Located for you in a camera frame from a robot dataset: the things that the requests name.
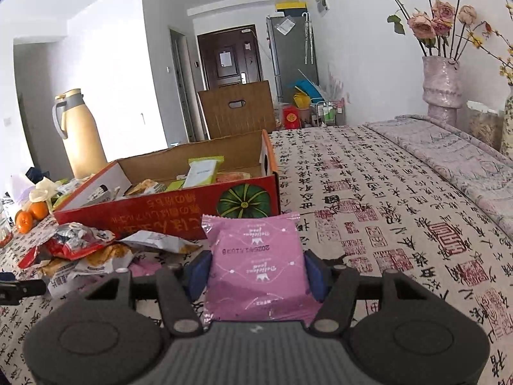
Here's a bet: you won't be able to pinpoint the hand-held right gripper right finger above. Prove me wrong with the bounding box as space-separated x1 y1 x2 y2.
303 249 436 338

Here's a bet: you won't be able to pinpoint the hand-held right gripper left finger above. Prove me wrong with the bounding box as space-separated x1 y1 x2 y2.
82 250 212 338

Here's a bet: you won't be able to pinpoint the pink snack packet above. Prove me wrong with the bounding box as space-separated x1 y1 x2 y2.
201 211 322 326
130 258 164 276

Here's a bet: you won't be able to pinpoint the red cardboard box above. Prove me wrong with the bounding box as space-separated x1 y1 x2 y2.
53 129 281 241

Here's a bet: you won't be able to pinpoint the clear container red contents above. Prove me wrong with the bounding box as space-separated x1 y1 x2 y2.
0 200 15 250

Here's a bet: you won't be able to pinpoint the white packet black letters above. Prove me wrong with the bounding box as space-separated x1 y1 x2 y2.
46 272 110 298

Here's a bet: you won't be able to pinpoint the orange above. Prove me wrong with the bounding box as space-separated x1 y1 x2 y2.
29 201 49 221
15 210 35 234

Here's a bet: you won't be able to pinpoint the red snack bag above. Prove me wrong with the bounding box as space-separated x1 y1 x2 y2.
18 224 118 268

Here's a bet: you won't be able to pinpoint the pale purple plastic bag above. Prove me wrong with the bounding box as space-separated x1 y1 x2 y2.
5 172 35 205

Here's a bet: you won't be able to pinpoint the green white snack packet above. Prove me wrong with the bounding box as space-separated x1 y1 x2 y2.
182 158 223 189

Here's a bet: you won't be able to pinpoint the small silver packet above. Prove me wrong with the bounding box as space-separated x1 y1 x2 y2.
56 178 87 197

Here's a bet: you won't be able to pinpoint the beige thermos jug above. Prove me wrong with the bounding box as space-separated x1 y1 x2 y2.
52 88 109 180

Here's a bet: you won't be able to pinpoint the brown cardboard box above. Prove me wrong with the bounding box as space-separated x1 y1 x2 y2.
197 80 277 141

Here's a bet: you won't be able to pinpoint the red gift box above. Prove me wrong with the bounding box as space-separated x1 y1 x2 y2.
282 106 302 129

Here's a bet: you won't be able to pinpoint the quilted patterned cloth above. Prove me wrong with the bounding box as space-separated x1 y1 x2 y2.
362 114 513 250

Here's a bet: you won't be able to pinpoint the blue plastic item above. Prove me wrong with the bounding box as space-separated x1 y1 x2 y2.
296 80 322 101

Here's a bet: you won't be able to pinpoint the pink dried pampas grass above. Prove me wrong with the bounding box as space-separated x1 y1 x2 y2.
326 64 346 101

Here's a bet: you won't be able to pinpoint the dark brown door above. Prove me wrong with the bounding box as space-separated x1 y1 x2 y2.
198 25 265 91

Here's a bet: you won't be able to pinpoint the grey refrigerator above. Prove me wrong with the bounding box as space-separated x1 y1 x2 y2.
266 12 320 104

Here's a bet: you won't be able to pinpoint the glass jar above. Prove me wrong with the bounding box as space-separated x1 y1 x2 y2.
466 101 502 150

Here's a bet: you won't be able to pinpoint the pink textured vase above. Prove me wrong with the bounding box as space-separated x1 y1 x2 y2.
422 56 464 127

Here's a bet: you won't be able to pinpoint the white folded umbrella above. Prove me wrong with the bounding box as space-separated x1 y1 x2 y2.
302 12 315 65

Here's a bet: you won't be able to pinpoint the floral print vase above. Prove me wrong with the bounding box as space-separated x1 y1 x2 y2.
500 92 513 162

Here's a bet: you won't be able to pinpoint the yellow box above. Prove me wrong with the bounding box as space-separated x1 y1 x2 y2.
276 1 309 15

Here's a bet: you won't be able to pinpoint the dried pink roses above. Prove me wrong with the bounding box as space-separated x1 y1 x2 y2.
362 0 482 59

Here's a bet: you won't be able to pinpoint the yellow flower branches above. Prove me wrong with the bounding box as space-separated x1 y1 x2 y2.
467 2 513 87

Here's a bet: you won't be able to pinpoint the wire rack with bottles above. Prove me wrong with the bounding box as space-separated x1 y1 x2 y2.
316 100 346 127

